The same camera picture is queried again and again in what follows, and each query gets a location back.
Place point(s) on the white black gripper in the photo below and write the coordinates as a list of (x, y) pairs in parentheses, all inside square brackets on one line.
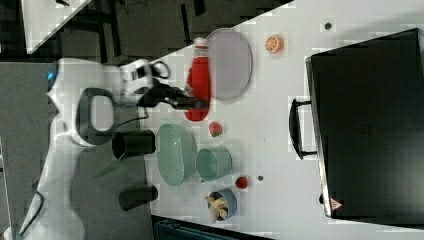
[(139, 80)]

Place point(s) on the red plush ketchup bottle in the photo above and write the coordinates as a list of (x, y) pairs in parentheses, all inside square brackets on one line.
[(199, 80)]

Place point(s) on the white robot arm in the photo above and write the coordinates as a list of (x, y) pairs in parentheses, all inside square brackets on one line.
[(85, 94)]

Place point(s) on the green oval strainer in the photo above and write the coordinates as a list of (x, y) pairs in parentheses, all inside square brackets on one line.
[(176, 151)]

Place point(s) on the red plush strawberry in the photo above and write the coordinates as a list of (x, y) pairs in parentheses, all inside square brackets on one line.
[(215, 129)]

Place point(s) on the black cylinder cup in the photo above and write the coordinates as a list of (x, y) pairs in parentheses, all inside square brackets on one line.
[(133, 143), (131, 199)]

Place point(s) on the lilac oval plate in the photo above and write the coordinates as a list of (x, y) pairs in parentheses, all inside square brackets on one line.
[(231, 63)]

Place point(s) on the teal green bowl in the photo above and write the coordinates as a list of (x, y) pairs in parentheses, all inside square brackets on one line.
[(213, 163)]

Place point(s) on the red plush tomato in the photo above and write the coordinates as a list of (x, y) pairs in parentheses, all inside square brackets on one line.
[(241, 182)]

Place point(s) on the orange slice toy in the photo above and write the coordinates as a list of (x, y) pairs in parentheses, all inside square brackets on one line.
[(274, 44)]

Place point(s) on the blue cup with fries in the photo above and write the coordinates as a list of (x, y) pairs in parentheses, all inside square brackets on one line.
[(221, 205)]

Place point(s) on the white side table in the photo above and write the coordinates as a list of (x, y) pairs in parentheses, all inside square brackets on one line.
[(43, 18)]

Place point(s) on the black toaster oven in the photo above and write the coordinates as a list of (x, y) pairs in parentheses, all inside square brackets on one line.
[(367, 105)]

